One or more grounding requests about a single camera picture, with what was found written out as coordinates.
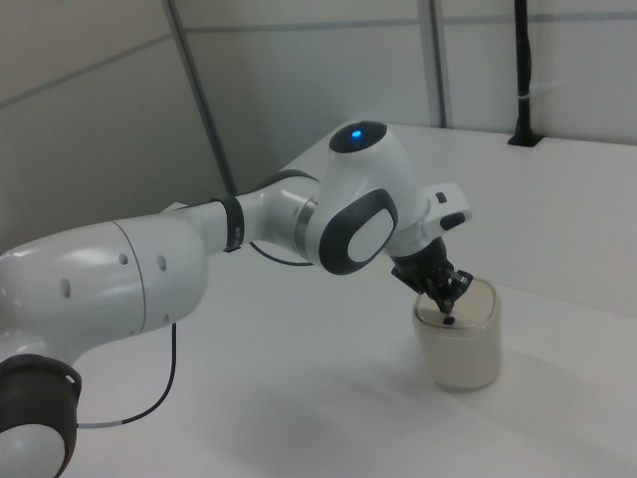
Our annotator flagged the small white trash can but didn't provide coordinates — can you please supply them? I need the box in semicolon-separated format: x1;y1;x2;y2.
411;278;504;392

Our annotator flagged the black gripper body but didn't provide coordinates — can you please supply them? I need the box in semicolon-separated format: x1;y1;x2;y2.
389;237;457;296

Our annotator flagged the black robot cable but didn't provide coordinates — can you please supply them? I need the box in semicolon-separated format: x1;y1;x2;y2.
74;239;317;431

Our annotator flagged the grey partition post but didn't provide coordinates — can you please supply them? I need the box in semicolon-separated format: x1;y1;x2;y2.
163;0;240;197
428;0;456;129

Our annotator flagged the beige trash can lid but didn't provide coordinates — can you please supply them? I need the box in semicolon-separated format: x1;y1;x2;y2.
415;279;495;332

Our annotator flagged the black cable strap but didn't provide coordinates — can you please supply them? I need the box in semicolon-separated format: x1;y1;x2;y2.
219;194;247;256

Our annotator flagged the black pole with base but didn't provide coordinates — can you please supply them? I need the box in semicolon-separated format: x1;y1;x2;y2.
507;0;545;148

